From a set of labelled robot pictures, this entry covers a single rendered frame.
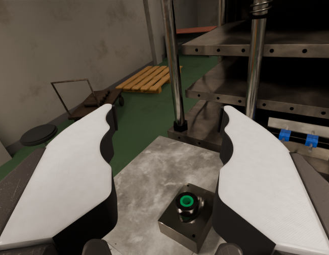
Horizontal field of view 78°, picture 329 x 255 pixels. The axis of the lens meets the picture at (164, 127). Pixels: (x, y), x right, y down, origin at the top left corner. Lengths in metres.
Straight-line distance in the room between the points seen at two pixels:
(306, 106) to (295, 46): 0.26
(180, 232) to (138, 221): 0.20
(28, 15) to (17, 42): 0.40
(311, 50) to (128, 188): 0.93
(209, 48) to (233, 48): 0.12
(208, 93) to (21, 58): 2.79
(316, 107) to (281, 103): 0.13
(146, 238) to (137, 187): 0.24
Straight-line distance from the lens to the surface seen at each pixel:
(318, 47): 0.99
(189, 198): 0.77
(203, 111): 1.51
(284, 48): 1.00
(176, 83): 1.16
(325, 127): 1.11
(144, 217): 0.88
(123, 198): 0.96
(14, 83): 3.41
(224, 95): 1.13
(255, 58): 0.98
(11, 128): 3.44
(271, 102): 1.08
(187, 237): 0.73
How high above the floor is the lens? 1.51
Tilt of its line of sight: 32 degrees down
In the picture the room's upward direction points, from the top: 9 degrees counter-clockwise
